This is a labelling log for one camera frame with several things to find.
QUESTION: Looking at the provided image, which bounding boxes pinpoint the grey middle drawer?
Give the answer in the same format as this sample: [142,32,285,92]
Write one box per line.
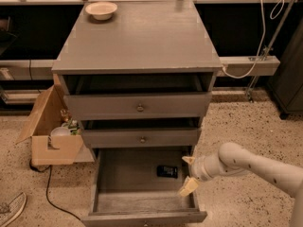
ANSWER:
[81,117,201,148]

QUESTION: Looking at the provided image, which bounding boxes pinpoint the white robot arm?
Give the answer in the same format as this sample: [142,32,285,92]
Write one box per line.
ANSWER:
[179,142,303,227]

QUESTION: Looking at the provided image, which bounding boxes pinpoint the grey bottom drawer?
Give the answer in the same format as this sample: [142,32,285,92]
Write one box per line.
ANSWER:
[81,147,206,227]

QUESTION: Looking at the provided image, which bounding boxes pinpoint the metal diagonal pole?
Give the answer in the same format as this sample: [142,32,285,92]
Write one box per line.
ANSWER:
[245,0,297,103]

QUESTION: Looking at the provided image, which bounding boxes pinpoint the green items in box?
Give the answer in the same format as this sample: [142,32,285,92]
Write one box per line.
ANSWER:
[61,109,80,135]

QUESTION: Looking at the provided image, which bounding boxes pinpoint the cream ceramic bowl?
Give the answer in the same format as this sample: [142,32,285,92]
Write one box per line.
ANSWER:
[85,2,117,21]

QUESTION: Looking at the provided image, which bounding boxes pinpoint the grey top drawer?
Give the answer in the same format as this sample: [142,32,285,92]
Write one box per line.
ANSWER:
[64,74,211,120]

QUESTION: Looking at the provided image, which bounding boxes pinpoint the dark grey side cabinet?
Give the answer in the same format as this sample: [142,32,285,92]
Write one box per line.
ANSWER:
[268,19,303,120]

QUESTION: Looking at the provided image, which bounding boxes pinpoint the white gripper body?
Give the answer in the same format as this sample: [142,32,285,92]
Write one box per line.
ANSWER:
[190,154,220,182]

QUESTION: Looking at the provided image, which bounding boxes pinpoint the open cardboard box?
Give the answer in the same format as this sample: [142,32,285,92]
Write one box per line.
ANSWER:
[16,75,91,166]

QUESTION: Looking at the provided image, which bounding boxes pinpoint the grey drawer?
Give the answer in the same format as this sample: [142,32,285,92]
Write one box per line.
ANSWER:
[81,147,206,227]
[64,74,211,120]
[81,117,201,148]

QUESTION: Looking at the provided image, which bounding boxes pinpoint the white sneaker shoe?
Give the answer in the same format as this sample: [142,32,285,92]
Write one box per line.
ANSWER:
[0,192,27,227]

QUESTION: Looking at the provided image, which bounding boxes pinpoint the grey wooden drawer cabinet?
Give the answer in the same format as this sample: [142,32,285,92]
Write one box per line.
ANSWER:
[51,0,223,156]

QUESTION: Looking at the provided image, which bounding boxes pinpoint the black floor cable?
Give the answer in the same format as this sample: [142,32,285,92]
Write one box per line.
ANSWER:
[28,159,82,221]

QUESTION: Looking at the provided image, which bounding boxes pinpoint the white bowl in box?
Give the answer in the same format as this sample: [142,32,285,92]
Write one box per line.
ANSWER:
[50,127,70,136]

